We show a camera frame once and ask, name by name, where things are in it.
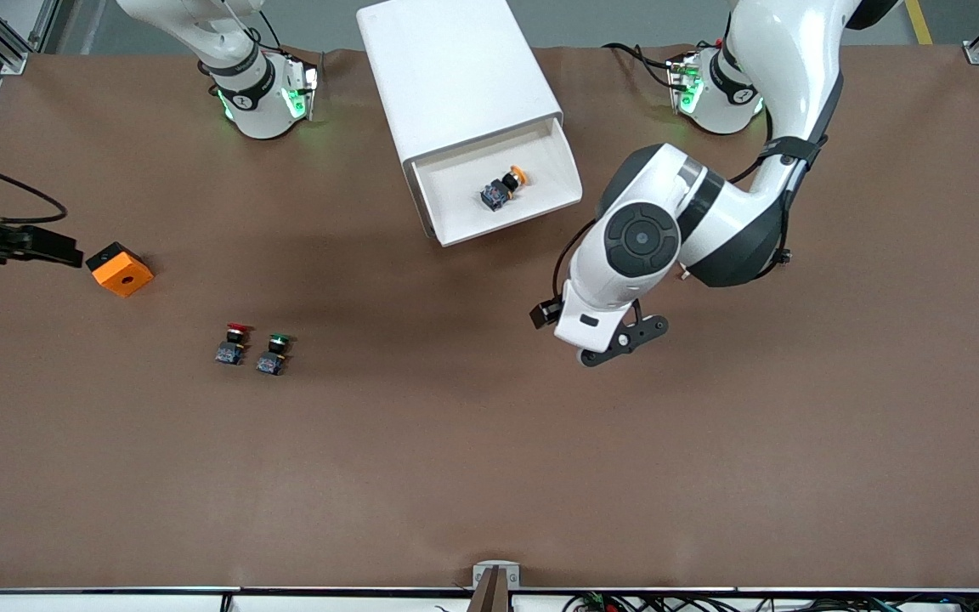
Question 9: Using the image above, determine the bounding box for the orange button enclosure box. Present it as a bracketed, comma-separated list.
[85, 241, 155, 298]

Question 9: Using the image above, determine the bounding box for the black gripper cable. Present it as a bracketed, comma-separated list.
[551, 219, 599, 300]
[0, 149, 70, 226]

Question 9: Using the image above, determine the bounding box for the yellow push button switch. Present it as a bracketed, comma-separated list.
[480, 165, 529, 213]

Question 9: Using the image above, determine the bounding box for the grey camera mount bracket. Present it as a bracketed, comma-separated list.
[466, 559, 522, 612]

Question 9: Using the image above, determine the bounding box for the red push button switch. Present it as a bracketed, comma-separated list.
[215, 322, 251, 366]

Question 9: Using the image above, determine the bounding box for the green push button switch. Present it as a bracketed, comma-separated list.
[256, 333, 292, 377]

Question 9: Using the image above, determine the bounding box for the black arm base cable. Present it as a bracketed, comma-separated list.
[602, 42, 686, 90]

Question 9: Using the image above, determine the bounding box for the cream plastic drawer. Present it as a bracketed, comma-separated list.
[411, 117, 584, 247]

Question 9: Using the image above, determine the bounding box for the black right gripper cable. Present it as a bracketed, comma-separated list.
[0, 149, 70, 226]

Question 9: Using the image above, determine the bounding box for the white drawer cabinet housing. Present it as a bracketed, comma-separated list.
[357, 0, 564, 243]

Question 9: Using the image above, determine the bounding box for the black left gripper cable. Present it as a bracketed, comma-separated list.
[551, 219, 599, 300]

